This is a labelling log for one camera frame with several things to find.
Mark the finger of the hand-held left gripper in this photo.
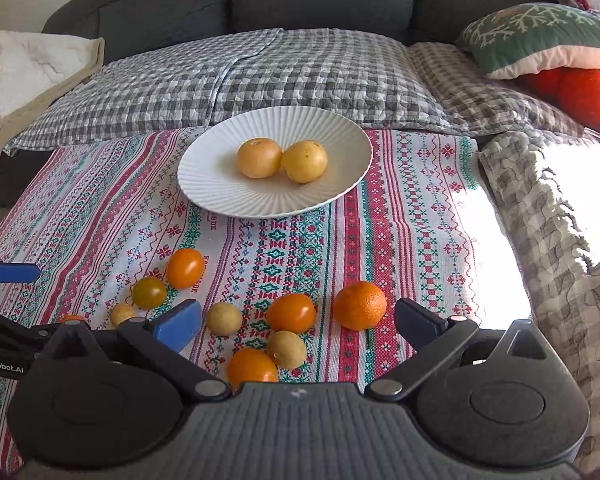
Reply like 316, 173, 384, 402
0, 252, 42, 292
0, 305, 63, 347

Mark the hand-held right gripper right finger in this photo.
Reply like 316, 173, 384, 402
366, 298, 557, 403

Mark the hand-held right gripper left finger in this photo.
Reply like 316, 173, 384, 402
44, 299, 232, 403

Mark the green tomato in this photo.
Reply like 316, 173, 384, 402
131, 276, 169, 310

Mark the small yellow round fruit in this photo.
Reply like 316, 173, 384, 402
110, 303, 137, 328
266, 330, 308, 370
206, 302, 244, 337

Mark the large orange mandarin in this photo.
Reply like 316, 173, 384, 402
332, 281, 388, 331

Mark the orange tomato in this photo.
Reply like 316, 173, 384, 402
265, 293, 317, 333
227, 348, 279, 391
166, 248, 206, 290

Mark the white ribbed plate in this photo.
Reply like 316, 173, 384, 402
176, 106, 374, 219

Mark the red green patterned tablecloth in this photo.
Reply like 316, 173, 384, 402
0, 127, 536, 473

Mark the grey wavy fringed throw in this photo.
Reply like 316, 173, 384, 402
480, 130, 600, 476

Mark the large yellow round fruit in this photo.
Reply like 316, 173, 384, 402
280, 140, 329, 184
237, 138, 284, 179

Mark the white beige blanket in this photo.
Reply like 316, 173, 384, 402
0, 30, 106, 166

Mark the brown checked quilt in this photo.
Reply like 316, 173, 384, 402
407, 41, 586, 138

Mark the grey checked cushion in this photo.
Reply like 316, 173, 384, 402
5, 27, 453, 153

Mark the red plush toy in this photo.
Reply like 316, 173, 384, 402
522, 66, 600, 133

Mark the green snowflake pillow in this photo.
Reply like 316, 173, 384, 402
455, 2, 600, 81

